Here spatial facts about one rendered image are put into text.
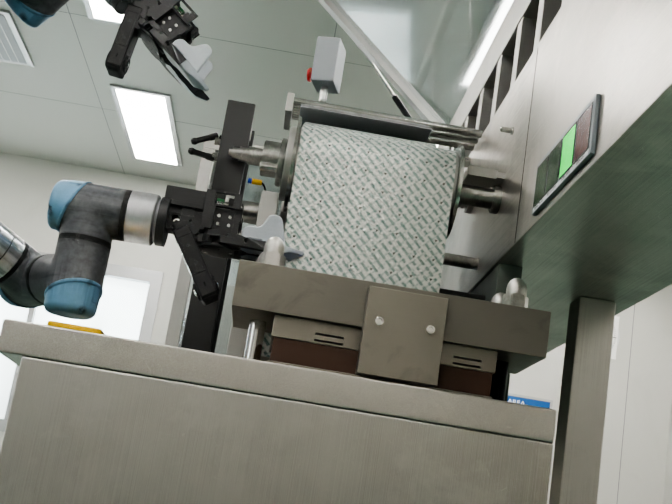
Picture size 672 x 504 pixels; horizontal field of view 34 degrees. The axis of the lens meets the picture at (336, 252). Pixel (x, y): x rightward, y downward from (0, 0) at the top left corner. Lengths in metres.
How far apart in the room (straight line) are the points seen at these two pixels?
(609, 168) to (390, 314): 0.33
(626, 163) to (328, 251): 0.54
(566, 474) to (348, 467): 0.54
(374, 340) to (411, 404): 0.10
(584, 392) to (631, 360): 5.85
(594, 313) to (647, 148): 0.67
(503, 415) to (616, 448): 6.19
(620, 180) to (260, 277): 0.45
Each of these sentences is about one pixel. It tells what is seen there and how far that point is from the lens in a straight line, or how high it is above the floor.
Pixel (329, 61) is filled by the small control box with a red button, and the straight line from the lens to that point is 2.33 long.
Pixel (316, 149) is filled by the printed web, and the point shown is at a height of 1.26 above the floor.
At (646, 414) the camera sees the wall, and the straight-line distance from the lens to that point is 7.61.
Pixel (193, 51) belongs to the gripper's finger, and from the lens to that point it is 1.76.
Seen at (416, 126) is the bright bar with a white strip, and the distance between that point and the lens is 2.00.
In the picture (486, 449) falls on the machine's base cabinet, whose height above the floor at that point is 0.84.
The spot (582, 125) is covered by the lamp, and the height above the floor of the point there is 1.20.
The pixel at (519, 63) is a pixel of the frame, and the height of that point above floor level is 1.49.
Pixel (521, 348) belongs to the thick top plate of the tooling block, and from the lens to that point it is 1.42.
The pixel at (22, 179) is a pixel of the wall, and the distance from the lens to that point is 7.59.
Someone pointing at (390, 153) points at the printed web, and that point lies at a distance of 1.66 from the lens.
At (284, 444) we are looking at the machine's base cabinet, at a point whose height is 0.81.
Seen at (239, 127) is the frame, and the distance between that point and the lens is 2.01.
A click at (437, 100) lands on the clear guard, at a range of 2.61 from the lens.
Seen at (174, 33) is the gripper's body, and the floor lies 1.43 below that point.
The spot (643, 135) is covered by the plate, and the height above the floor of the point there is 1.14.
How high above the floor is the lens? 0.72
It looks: 14 degrees up
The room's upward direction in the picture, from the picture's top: 9 degrees clockwise
